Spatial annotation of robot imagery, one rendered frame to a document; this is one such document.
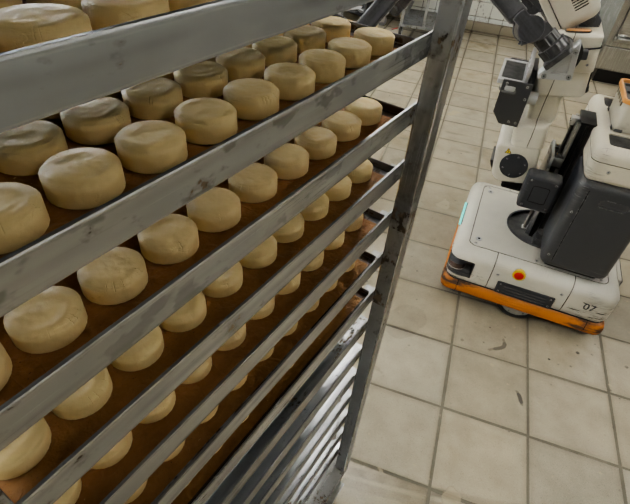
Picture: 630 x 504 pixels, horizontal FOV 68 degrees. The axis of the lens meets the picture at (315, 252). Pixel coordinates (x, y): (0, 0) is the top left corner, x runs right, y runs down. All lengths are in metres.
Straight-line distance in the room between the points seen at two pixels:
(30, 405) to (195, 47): 0.23
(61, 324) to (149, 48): 0.19
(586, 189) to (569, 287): 0.42
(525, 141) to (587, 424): 1.05
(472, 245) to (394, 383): 0.66
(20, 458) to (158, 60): 0.30
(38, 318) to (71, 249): 0.10
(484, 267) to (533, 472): 0.77
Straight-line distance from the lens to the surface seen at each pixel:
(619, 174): 1.86
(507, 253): 2.08
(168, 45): 0.29
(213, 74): 0.47
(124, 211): 0.30
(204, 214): 0.43
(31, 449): 0.43
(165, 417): 0.54
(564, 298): 2.12
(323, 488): 1.46
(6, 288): 0.28
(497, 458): 1.81
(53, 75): 0.25
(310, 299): 0.61
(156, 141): 0.36
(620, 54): 5.22
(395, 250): 0.79
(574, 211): 1.93
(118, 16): 0.32
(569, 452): 1.94
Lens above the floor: 1.50
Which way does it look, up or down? 41 degrees down
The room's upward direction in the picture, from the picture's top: 5 degrees clockwise
